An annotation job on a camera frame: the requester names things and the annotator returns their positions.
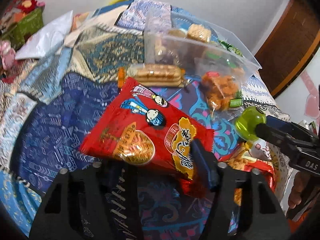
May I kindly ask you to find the green snack packet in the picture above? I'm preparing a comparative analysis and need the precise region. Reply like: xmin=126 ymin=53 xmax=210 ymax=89
xmin=219 ymin=40 xmax=243 ymax=57

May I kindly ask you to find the right hand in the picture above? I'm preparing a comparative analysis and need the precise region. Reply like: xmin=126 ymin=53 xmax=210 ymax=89
xmin=288 ymin=172 xmax=310 ymax=209

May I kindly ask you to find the red yellow snack bag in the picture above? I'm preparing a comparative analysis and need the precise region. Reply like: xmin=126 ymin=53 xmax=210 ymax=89
xmin=219 ymin=142 xmax=277 ymax=192

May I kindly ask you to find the orange puffs clear bag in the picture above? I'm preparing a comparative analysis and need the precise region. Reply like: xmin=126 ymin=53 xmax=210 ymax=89
xmin=195 ymin=58 xmax=245 ymax=113

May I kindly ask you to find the patchwork patterned bedspread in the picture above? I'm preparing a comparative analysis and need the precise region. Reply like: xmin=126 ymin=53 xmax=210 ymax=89
xmin=1 ymin=1 xmax=290 ymax=239

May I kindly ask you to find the white pillow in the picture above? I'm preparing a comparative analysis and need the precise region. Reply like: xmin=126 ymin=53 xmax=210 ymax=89
xmin=15 ymin=10 xmax=73 ymax=60

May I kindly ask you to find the pink plush toy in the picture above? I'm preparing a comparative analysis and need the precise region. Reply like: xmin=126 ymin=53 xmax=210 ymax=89
xmin=1 ymin=40 xmax=16 ymax=70

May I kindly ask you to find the green jelly cup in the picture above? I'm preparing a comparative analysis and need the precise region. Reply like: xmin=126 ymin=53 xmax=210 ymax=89
xmin=234 ymin=106 xmax=266 ymax=141

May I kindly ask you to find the wrapped biscuit pack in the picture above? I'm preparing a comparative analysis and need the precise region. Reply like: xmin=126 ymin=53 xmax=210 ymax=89
xmin=118 ymin=63 xmax=187 ymax=88

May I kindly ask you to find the green storage box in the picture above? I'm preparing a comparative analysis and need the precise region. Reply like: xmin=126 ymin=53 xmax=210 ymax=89
xmin=1 ymin=8 xmax=44 ymax=50

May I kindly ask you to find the red noodle snack bag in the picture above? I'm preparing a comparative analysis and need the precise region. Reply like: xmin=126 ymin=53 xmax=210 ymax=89
xmin=79 ymin=78 xmax=214 ymax=198

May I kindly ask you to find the clear plastic storage box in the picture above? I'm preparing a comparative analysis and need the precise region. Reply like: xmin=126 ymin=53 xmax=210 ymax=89
xmin=144 ymin=8 xmax=261 ymax=80

